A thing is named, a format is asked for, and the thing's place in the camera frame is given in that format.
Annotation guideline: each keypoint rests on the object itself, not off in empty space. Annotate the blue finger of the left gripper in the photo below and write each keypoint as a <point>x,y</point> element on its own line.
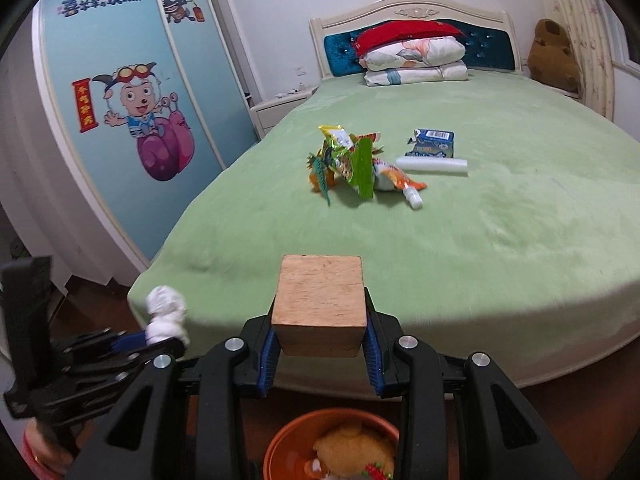
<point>128,342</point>

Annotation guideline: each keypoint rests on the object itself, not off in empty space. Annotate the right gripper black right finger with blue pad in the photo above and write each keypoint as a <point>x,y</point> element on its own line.
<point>500,435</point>

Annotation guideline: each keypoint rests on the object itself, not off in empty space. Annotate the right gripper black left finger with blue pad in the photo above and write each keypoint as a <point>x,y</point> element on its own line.
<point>183,419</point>

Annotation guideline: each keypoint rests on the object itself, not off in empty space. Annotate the white tissue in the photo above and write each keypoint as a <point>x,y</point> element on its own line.
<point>167,311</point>

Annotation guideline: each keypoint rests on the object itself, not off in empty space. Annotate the red green toy car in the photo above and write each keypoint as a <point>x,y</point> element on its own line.
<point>375,471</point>

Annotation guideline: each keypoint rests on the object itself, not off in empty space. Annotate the wooden block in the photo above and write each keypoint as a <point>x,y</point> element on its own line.
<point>319,310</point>

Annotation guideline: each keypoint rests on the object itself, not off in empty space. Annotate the orange drink pouch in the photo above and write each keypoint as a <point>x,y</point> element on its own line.
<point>389,178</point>

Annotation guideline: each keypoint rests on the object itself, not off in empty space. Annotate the white foam roll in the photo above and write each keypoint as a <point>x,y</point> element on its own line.
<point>440,165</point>

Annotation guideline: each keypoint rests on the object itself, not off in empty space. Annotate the blue milk carton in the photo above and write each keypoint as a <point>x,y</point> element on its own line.
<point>431,143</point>

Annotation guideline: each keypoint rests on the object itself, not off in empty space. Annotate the green yellow snack bag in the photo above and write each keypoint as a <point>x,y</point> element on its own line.
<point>349,159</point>

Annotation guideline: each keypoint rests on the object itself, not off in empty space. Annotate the red white snack wrapper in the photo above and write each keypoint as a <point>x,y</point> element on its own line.
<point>374,138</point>

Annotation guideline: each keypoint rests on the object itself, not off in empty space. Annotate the person's hand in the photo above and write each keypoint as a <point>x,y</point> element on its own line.
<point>46,459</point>

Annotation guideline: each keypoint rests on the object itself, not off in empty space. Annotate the tan plush toy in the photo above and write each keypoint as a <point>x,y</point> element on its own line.
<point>344,451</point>

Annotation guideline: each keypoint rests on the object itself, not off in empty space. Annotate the orange toy bucket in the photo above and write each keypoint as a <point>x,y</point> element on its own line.
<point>292,446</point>

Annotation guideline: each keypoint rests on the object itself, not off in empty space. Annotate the green bed blanket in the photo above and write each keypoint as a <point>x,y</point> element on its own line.
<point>531,257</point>

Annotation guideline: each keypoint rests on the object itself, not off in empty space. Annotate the blue cartoon wardrobe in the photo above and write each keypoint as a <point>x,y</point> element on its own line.
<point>149,101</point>

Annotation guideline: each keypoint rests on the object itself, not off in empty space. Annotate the white nightstand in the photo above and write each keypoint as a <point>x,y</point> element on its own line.
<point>266,115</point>

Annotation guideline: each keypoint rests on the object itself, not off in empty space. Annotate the floral folded quilt lower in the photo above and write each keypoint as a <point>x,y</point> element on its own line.
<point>456,71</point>

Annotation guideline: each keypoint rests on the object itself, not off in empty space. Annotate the brown plush bear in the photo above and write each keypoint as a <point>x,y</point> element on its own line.
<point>551,60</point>

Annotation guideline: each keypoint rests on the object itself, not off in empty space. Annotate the cream bed headboard blue padding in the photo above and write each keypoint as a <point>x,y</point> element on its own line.
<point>341,42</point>

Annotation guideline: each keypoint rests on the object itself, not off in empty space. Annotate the red pillow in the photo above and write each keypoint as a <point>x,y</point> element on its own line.
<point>400,30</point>

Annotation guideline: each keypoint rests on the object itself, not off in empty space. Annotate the floral cream curtain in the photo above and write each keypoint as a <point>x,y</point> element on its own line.
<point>586,27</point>

